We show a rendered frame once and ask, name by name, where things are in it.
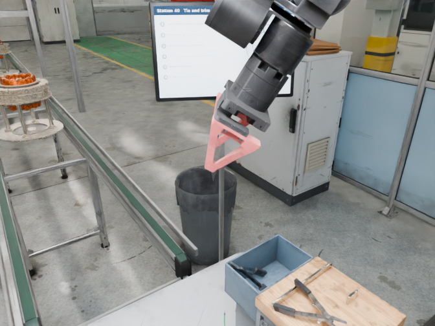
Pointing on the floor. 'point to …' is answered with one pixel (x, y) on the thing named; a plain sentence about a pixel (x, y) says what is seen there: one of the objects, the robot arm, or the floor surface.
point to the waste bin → (205, 233)
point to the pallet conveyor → (17, 309)
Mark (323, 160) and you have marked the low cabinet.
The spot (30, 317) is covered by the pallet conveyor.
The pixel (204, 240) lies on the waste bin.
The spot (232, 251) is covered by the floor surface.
